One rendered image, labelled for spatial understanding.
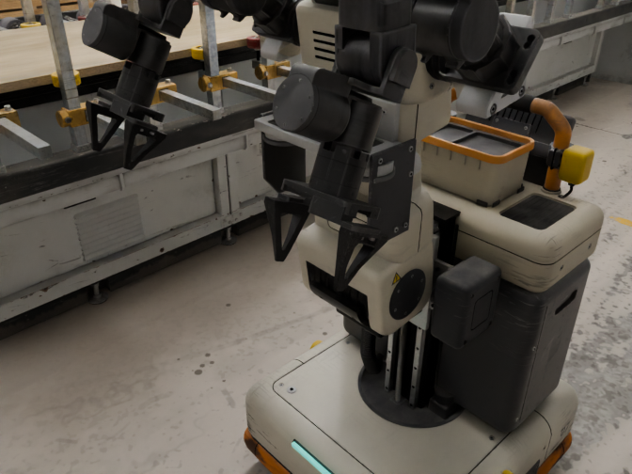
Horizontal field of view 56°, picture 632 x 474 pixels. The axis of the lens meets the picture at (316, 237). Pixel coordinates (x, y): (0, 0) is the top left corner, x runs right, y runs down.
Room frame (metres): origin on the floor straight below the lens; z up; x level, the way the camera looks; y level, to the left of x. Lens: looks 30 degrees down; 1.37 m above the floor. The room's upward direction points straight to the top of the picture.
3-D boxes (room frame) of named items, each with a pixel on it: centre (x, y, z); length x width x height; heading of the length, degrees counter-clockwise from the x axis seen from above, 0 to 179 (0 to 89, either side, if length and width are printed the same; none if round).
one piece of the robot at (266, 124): (0.93, -0.04, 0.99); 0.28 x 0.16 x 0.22; 43
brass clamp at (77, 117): (1.71, 0.70, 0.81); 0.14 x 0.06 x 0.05; 135
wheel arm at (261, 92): (2.00, 0.26, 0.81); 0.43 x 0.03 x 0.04; 45
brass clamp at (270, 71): (2.23, 0.16, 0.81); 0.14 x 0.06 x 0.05; 135
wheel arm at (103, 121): (1.65, 0.62, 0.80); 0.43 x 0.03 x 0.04; 45
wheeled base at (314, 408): (1.12, -0.25, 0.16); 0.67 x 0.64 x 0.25; 133
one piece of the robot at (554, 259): (1.19, -0.32, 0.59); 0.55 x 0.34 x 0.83; 43
